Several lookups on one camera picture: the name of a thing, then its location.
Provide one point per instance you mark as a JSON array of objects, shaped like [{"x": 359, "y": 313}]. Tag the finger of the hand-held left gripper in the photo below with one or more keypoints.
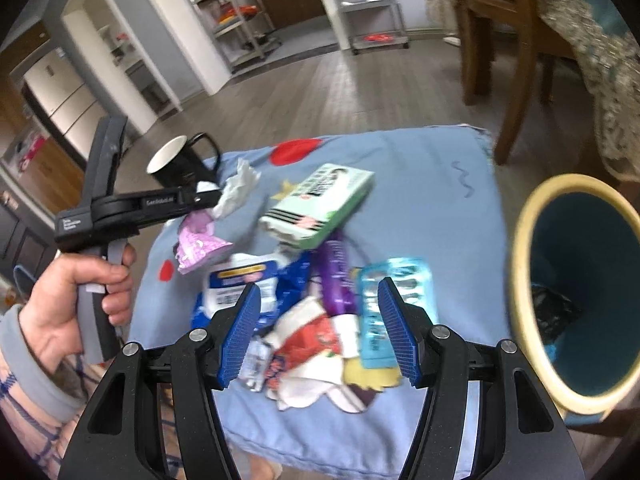
[
  {"x": 190, "y": 208},
  {"x": 195, "y": 194}
]

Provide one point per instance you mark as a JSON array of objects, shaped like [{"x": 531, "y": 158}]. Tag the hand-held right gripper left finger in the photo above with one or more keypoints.
[{"x": 240, "y": 335}]

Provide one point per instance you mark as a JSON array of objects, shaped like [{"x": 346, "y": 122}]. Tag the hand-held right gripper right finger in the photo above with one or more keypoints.
[{"x": 397, "y": 330}]

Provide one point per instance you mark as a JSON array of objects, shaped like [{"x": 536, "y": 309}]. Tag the pink wrapper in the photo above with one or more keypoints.
[{"x": 200, "y": 240}]

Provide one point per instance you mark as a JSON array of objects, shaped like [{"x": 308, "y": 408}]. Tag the small clear packet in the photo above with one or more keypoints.
[{"x": 257, "y": 365}]

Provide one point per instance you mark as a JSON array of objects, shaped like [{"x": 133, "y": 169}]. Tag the white tissue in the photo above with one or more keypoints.
[{"x": 237, "y": 185}]

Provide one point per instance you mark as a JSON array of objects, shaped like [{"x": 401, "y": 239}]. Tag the blue blister tray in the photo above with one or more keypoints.
[{"x": 415, "y": 280}]

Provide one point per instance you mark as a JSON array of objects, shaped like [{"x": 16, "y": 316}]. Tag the blue white packet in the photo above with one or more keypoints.
[{"x": 235, "y": 275}]

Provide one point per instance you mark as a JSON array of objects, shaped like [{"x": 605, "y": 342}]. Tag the red white wrapper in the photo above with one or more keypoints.
[{"x": 310, "y": 335}]

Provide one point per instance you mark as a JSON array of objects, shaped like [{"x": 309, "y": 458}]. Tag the purple wrapper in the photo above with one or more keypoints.
[{"x": 337, "y": 275}]

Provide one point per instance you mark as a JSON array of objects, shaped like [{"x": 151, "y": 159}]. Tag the green white box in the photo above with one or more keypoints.
[{"x": 325, "y": 195}]

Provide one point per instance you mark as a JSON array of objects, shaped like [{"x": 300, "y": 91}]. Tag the black plastic bag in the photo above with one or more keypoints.
[{"x": 555, "y": 312}]

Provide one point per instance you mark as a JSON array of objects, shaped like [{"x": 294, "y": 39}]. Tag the teal bin with yellow rim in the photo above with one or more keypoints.
[{"x": 590, "y": 260}]

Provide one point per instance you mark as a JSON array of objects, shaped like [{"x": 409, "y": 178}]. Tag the person's left forearm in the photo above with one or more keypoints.
[{"x": 30, "y": 380}]

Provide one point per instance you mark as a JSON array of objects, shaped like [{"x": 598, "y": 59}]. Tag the person's left hand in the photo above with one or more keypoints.
[{"x": 55, "y": 300}]

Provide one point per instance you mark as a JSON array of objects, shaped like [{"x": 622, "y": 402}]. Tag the black mug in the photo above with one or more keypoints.
[{"x": 175, "y": 167}]

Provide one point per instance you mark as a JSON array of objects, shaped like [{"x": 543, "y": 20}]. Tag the white refrigerator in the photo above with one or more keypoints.
[{"x": 60, "y": 105}]

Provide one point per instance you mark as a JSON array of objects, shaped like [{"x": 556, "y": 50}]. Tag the metal shelf rack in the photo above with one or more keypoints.
[{"x": 252, "y": 25}]

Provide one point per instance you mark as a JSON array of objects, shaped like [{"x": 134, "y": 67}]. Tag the wooden kitchen cabinet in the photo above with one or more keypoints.
[{"x": 295, "y": 2}]

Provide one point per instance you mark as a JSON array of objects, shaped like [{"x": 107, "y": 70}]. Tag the red packet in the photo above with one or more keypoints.
[{"x": 378, "y": 38}]

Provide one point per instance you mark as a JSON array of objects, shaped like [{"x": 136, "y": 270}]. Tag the white rolling cart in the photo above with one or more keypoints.
[{"x": 370, "y": 7}]

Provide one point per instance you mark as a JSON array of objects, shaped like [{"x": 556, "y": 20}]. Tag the wooden dining chair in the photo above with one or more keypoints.
[{"x": 520, "y": 15}]

